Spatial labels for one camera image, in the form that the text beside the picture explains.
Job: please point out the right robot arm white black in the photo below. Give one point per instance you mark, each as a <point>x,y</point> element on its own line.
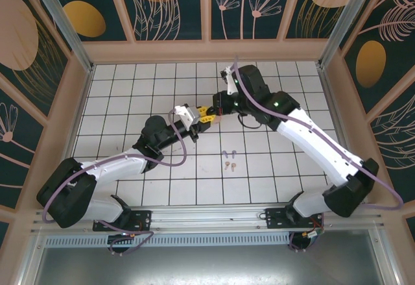
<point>317,145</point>

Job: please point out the aluminium corner post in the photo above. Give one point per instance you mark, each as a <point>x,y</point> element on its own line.
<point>347,22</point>
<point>65,22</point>

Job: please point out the pink screws pair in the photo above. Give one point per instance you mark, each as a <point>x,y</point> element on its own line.
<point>227,165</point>

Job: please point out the aluminium mounting rail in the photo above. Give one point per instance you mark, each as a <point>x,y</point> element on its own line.
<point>207,218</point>

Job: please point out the grey metal sheet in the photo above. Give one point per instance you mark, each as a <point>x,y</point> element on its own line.
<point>207,268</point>

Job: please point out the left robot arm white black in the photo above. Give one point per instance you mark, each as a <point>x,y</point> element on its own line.
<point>110,168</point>

